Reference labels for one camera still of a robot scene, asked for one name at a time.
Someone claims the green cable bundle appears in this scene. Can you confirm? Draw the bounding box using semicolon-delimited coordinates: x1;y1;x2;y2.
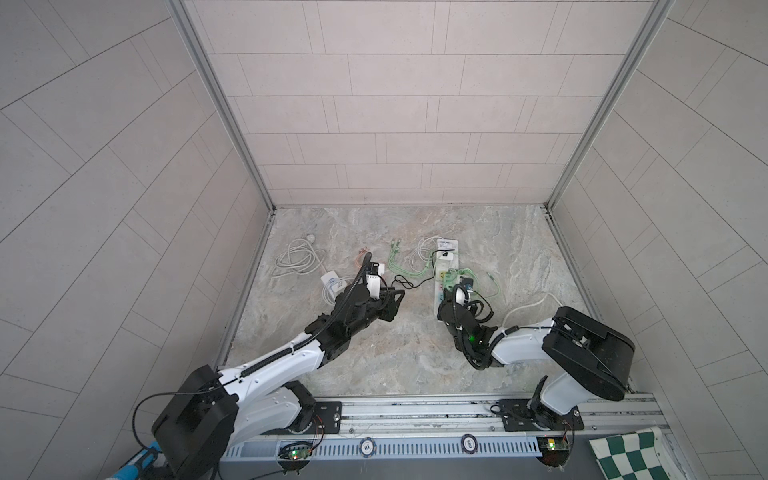
385;239;436;283

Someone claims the blue handled tool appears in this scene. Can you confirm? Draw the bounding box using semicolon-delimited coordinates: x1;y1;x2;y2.
107;442;161;480

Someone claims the long multicolour power strip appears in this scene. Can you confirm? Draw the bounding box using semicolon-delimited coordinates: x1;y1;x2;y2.
431;237;459;315

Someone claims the white power strip cord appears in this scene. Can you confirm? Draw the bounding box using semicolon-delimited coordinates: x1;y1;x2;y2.
272;232;328;278

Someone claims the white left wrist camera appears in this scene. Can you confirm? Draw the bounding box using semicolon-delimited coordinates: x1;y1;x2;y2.
365;262;386;300

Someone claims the white charger black cable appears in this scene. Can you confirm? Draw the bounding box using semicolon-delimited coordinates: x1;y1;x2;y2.
391;248;454;290

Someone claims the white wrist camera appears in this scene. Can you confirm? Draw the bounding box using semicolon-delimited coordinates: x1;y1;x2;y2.
453;284;468;306
365;262;386;300

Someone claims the green white checkerboard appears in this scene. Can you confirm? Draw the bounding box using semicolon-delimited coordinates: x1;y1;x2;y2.
589;427;686;480

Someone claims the long strip white cord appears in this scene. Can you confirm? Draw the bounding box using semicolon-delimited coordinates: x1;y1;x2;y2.
500;292;565;331

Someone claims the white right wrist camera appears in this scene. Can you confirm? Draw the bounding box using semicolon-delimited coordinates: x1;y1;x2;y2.
453;284;468;306

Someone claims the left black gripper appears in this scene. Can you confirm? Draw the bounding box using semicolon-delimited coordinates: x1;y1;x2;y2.
342;286;406;340

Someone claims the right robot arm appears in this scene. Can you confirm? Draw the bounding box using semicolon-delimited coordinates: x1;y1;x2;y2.
437;298;635;431

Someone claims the pink charger with cable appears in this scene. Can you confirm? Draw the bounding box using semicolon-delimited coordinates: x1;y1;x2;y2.
355;248;373;268

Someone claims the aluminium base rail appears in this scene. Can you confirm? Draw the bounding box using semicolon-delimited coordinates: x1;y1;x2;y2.
214;389;668;464

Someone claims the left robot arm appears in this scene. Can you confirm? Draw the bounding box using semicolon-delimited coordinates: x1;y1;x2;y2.
114;280;405;479

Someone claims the green charger with cable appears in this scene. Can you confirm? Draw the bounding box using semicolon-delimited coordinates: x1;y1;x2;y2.
438;268;501;298

